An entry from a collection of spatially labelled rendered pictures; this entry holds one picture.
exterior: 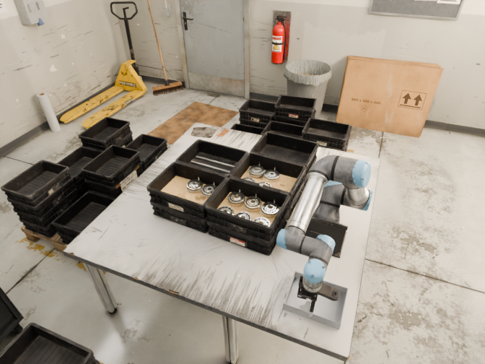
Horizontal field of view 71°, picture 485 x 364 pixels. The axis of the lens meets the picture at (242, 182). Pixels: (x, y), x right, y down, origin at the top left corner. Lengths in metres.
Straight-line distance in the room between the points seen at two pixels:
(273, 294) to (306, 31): 3.56
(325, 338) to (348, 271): 0.41
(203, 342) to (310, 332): 0.95
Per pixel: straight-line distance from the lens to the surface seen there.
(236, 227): 1.87
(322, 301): 1.80
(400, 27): 4.55
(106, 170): 3.10
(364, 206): 1.91
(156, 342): 2.52
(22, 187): 3.23
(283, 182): 2.20
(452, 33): 4.60
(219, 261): 1.92
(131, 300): 2.73
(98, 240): 2.19
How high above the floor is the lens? 2.20
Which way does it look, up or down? 39 degrees down
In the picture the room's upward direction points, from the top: 1 degrees counter-clockwise
